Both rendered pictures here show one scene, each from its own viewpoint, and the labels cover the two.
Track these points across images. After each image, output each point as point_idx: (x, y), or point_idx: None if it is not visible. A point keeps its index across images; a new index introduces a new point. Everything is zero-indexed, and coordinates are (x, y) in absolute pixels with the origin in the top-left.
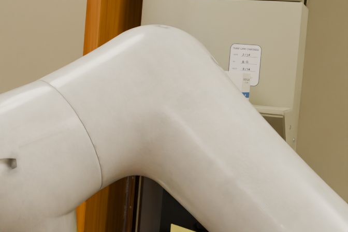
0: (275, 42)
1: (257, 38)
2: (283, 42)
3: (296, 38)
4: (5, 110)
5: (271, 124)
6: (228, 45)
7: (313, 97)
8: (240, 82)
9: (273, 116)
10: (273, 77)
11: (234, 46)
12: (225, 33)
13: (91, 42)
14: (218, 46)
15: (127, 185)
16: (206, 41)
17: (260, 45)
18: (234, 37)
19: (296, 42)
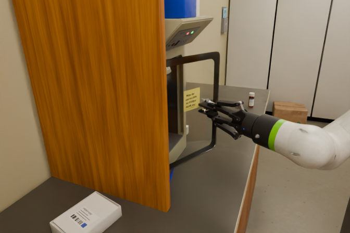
0: None
1: None
2: None
3: None
4: None
5: (208, 23)
6: None
7: None
8: (199, 3)
9: (212, 19)
10: None
11: None
12: None
13: None
14: None
15: None
16: None
17: None
18: None
19: None
